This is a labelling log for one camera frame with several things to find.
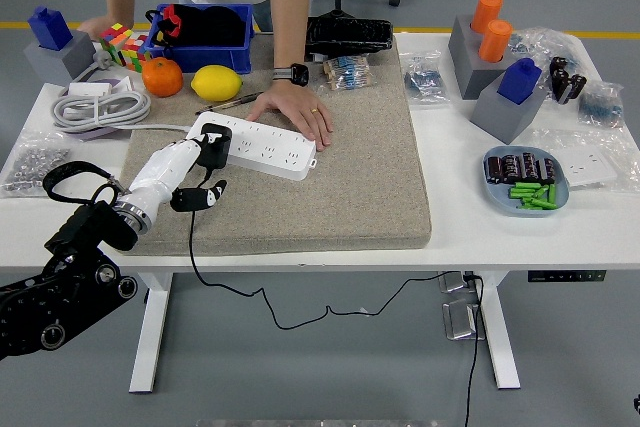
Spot crumpled clear bag blue parts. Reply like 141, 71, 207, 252
509, 26, 584, 73

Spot black table control panel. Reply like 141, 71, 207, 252
527, 270, 608, 283

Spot silver metal pedal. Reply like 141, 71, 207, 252
438, 271, 476, 294
442, 297, 486, 342

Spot clear plastic socket bag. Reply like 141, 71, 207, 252
532, 126, 640, 194

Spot black cloth bag red trim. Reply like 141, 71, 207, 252
145, 3, 247, 48

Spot black plug adapter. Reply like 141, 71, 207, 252
192, 121, 234, 171

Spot grey block holder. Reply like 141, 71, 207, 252
469, 74, 549, 146
23, 29, 99, 87

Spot clear bag of metal nuts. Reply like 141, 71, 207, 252
0, 130, 71, 199

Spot white table leg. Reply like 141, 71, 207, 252
128, 271, 174, 394
469, 271, 522, 391

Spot light blue plate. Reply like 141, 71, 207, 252
482, 145, 571, 218

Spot blue plastic bin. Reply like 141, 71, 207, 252
144, 2, 255, 74

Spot white wall socket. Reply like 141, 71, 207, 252
562, 146, 619, 189

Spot person's right hand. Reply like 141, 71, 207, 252
77, 14, 134, 42

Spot white and purple flat box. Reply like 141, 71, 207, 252
62, 75, 134, 141

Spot yellow lemon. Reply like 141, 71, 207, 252
190, 64, 245, 102

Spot clear bag of blue resistors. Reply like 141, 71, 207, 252
577, 80, 626, 129

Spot blue house-shaped block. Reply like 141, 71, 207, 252
497, 57, 544, 106
27, 5, 75, 52

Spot orange cylinder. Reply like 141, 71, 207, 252
470, 0, 505, 34
478, 19, 515, 66

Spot grey holder with two holes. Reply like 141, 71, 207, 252
448, 15, 521, 101

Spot grey-brown mat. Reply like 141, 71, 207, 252
107, 31, 434, 257

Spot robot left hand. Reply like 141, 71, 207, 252
119, 131, 229, 213

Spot black plug cord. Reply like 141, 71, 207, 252
189, 166, 476, 332

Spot clear bag of blue parts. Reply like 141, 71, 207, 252
402, 50, 451, 106

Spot black pen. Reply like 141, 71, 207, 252
194, 91, 265, 116

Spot colourful puzzle cube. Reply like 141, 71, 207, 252
122, 34, 154, 73
98, 21, 135, 67

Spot white power strip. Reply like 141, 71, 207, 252
185, 111, 319, 182

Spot black wrist watch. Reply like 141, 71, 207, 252
272, 62, 310, 87

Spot bag of dark capacitors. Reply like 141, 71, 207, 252
548, 55, 589, 106

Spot black hanging cable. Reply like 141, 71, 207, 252
462, 271, 486, 427

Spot person's left hand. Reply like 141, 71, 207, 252
245, 81, 335, 152

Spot orange fruit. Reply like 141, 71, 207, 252
141, 56, 185, 98

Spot clear bag of taped resistors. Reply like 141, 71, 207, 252
312, 54, 375, 93

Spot black glossy tray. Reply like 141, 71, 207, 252
305, 15, 395, 56

